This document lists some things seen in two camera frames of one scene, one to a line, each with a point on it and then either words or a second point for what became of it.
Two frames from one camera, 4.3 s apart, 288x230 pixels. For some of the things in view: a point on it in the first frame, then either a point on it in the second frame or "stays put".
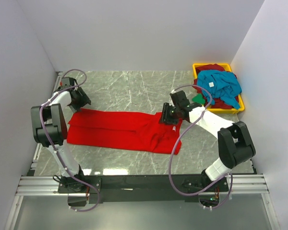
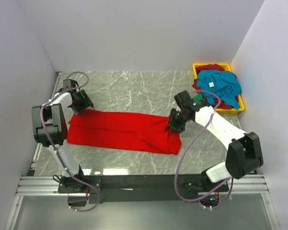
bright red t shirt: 124,129 stays put
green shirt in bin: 198,98 stays put
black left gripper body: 82,99 stays put
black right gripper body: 170,114 -> 177,120
